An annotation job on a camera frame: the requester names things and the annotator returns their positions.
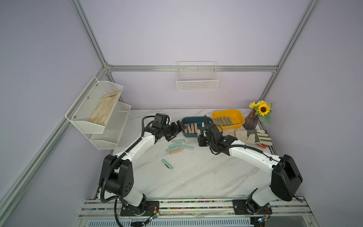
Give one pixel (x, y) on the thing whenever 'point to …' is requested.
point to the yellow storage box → (237, 116)
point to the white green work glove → (254, 135)
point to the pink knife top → (185, 129)
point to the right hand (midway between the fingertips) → (195, 139)
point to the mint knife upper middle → (172, 145)
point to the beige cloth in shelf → (100, 115)
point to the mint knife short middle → (187, 147)
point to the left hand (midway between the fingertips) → (181, 132)
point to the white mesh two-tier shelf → (97, 105)
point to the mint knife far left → (167, 164)
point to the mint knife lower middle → (169, 149)
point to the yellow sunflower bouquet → (263, 110)
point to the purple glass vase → (251, 120)
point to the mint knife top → (177, 141)
